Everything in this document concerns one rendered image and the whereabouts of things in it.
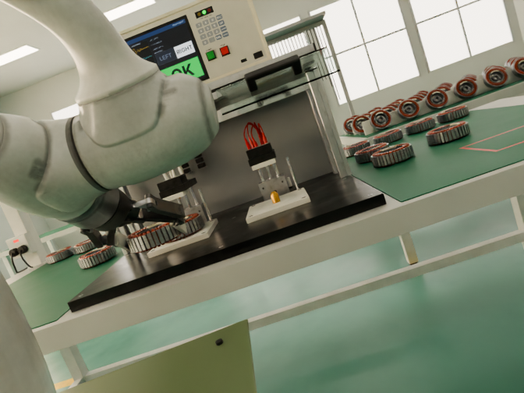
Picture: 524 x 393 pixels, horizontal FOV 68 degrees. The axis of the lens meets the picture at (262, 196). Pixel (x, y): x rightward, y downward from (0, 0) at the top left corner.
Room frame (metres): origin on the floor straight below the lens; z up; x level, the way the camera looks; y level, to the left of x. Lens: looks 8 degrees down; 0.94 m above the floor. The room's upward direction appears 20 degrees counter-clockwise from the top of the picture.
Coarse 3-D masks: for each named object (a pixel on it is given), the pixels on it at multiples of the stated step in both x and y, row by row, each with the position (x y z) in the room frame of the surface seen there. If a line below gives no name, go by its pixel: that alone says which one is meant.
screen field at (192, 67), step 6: (186, 60) 1.06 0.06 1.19; (192, 60) 1.06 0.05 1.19; (198, 60) 1.05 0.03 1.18; (174, 66) 1.06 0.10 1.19; (180, 66) 1.06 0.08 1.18; (186, 66) 1.06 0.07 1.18; (192, 66) 1.06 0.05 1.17; (198, 66) 1.05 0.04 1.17; (162, 72) 1.06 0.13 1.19; (168, 72) 1.06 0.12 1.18; (174, 72) 1.06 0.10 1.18; (180, 72) 1.06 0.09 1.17; (186, 72) 1.06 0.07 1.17; (192, 72) 1.06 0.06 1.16; (198, 72) 1.05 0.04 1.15
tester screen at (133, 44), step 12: (180, 24) 1.05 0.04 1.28; (144, 36) 1.06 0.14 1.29; (156, 36) 1.06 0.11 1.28; (168, 36) 1.06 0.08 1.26; (180, 36) 1.06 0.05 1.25; (132, 48) 1.07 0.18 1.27; (144, 48) 1.06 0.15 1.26; (156, 48) 1.06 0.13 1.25; (168, 48) 1.06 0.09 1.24; (156, 60) 1.06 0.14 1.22; (180, 60) 1.06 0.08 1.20
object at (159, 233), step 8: (160, 224) 0.82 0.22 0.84; (168, 224) 0.76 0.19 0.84; (136, 232) 0.80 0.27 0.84; (144, 232) 0.74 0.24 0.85; (152, 232) 0.73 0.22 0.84; (160, 232) 0.74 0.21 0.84; (168, 232) 0.75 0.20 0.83; (176, 232) 0.76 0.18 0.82; (128, 240) 0.75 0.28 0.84; (136, 240) 0.74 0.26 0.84; (144, 240) 0.73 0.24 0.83; (152, 240) 0.73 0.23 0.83; (160, 240) 0.74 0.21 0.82; (168, 240) 0.74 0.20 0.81; (136, 248) 0.74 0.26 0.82; (144, 248) 0.73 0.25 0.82; (152, 248) 0.74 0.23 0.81
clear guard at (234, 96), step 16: (320, 48) 0.80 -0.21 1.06; (304, 64) 0.79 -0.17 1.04; (320, 64) 0.77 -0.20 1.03; (336, 64) 0.76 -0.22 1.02; (240, 80) 0.82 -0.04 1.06; (256, 80) 0.80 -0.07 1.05; (272, 80) 0.79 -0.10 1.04; (288, 80) 0.77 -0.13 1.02; (304, 80) 0.76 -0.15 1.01; (224, 96) 0.80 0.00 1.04; (240, 96) 0.78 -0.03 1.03; (256, 96) 0.77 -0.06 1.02; (272, 96) 0.76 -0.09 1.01; (224, 112) 0.77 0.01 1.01
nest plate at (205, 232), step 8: (208, 224) 0.96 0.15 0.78; (216, 224) 0.98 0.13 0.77; (200, 232) 0.88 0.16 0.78; (208, 232) 0.87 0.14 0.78; (184, 240) 0.86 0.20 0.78; (192, 240) 0.86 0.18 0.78; (160, 248) 0.88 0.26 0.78; (168, 248) 0.87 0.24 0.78; (176, 248) 0.87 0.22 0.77; (152, 256) 0.87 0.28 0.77
